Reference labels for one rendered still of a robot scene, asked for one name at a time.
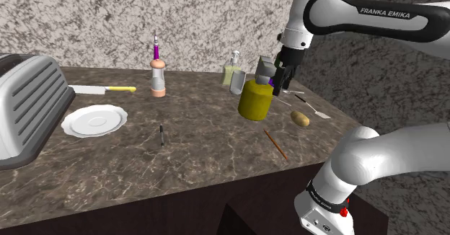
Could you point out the dark robot stand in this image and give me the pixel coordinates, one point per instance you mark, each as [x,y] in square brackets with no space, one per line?
[371,220]

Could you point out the yellow bottle with grey cap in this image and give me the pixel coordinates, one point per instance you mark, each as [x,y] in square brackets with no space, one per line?
[255,100]

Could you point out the brown pencil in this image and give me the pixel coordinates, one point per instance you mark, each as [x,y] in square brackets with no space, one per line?
[276,144]

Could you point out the silver fork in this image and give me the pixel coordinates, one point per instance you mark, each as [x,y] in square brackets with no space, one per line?
[293,92]

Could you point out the pale green soap dispenser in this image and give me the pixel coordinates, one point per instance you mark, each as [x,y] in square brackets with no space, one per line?
[227,73]

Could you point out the silver cutlery piece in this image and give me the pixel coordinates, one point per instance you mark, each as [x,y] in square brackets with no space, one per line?
[283,102]

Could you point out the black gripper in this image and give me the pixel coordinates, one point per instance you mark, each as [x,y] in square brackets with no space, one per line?
[290,57]

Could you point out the glass and peach pepper mill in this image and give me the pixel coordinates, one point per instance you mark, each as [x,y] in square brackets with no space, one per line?
[158,81]

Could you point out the white plate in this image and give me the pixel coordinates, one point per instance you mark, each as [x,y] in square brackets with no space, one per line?
[94,120]

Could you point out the brown potato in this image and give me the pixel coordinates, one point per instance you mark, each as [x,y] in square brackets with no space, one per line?
[300,119]

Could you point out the clear glass cup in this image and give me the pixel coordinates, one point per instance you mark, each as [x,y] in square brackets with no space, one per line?
[237,83]

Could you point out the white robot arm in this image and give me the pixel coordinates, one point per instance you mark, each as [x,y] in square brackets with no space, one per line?
[369,157]

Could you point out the grey toaster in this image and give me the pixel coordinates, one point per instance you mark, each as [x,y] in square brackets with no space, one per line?
[28,111]

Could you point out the black pen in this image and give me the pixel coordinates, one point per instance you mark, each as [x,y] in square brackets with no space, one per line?
[161,135]

